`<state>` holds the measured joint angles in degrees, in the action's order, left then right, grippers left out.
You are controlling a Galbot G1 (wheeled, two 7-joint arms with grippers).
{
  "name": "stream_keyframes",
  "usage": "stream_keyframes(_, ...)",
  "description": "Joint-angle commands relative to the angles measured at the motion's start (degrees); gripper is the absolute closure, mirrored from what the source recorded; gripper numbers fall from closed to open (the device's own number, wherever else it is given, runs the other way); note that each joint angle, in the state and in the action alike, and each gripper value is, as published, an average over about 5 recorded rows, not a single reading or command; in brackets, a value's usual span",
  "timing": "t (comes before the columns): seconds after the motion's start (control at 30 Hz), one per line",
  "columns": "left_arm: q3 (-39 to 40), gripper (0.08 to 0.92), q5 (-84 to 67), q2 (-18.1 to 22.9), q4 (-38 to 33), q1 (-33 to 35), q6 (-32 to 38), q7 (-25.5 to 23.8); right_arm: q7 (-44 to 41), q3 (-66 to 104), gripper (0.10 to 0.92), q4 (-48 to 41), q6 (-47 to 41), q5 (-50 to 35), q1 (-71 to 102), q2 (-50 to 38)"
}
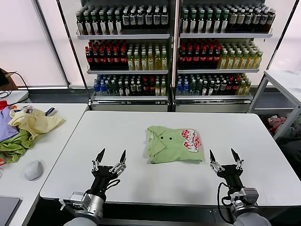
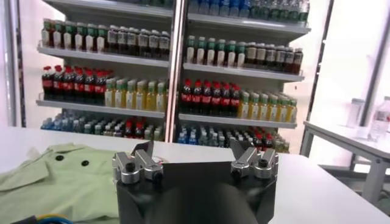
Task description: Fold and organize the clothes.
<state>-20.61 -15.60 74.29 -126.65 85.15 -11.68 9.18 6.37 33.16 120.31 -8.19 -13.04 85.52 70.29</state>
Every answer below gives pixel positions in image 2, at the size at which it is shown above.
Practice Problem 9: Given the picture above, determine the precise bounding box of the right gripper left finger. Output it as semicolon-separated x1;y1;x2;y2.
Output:
112;140;164;184

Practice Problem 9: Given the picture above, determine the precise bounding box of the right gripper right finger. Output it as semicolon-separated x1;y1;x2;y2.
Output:
230;138;280;180

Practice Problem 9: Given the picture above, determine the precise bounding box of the light green polo shirt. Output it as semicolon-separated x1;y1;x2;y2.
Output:
0;142;167;224

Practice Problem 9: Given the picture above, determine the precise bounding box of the small red-cap cola bottle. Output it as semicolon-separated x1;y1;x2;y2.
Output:
253;133;264;150
263;133;274;150
134;121;146;140
124;120;135;139

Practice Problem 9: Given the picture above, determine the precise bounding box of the green-cap white-label tea bottle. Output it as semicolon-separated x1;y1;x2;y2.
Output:
236;41;247;68
216;38;227;67
63;21;74;51
52;19;63;49
196;36;207;65
206;37;217;66
74;22;86;51
41;18;52;49
85;23;97;52
186;35;197;64
225;40;236;68
96;24;107;54

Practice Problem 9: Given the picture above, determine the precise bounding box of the dark bottle beige label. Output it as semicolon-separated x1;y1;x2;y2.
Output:
275;45;286;72
285;46;294;74
293;47;304;75
265;44;276;71
246;42;257;69
255;43;266;71

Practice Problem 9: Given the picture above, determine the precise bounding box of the dark bottle black-white label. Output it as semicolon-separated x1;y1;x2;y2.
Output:
138;29;149;58
118;26;129;56
127;27;139;57
107;26;119;55
158;30;171;60
148;29;160;59

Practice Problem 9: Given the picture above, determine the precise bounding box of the black slanted metal pole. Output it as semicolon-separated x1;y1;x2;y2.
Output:
15;0;27;128
305;0;335;122

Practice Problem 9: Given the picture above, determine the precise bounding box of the clear water bottle red label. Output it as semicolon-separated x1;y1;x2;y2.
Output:
369;96;390;141

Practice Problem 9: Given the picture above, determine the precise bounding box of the white metal frame table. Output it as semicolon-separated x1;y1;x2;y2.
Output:
300;120;390;205

